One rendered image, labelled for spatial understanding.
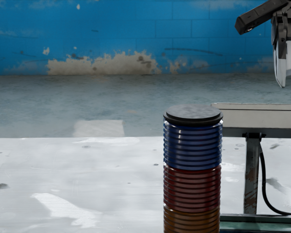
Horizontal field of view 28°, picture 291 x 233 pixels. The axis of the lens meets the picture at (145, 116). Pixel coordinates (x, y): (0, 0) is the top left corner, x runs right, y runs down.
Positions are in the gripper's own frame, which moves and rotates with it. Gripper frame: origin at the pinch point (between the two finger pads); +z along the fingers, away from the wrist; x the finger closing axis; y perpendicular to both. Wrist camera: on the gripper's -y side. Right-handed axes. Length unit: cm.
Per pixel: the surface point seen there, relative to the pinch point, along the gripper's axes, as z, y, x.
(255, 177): 18.8, -4.6, 4.5
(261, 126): 10.6, -4.1, -3.6
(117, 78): -176, -103, 469
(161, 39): -223, -56, 471
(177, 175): 30, -18, -54
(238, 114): 8.1, -8.4, -3.6
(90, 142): -2, -49, 60
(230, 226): 30.0, -10.3, -10.0
